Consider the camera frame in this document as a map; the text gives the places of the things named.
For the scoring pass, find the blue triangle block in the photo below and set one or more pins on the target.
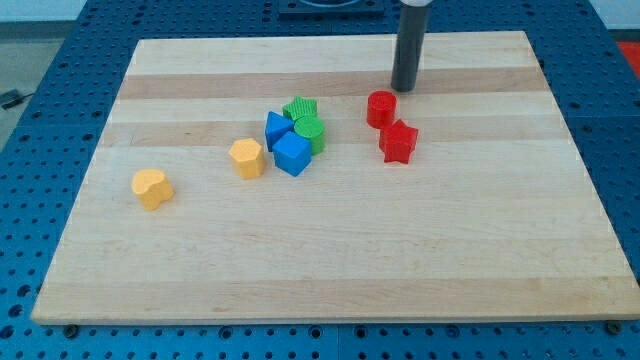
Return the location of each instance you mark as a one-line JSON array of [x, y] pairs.
[[276, 126]]

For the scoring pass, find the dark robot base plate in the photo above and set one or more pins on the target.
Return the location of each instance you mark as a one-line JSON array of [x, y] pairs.
[[298, 9]]

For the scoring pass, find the green star block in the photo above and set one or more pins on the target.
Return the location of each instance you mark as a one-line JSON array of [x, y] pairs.
[[300, 107]]

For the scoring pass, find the blue cube block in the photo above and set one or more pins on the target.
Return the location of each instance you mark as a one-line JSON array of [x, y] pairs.
[[292, 153]]

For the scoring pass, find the red cylinder block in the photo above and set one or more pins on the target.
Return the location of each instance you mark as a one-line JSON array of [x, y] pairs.
[[381, 107]]

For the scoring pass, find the yellow hexagon block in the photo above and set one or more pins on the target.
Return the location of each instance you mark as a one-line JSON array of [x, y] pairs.
[[247, 157]]

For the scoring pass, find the red star block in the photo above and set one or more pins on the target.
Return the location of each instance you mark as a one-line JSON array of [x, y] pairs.
[[398, 141]]

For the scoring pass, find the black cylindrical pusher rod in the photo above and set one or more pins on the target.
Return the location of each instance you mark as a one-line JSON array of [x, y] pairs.
[[413, 22]]

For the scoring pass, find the yellow heart block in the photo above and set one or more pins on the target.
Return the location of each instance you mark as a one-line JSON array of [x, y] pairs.
[[151, 187]]

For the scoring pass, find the green cylinder block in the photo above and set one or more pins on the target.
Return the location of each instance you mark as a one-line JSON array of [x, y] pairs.
[[311, 128]]

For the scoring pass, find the wooden board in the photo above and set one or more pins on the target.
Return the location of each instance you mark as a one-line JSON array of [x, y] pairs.
[[494, 218]]

